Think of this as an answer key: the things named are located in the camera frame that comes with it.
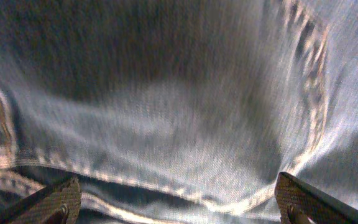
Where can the blue denim jeans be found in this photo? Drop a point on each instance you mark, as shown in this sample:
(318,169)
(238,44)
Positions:
(178,111)

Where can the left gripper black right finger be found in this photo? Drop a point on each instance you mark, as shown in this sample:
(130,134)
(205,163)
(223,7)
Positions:
(300,202)

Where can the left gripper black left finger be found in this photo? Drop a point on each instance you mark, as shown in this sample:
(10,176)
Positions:
(58,203)

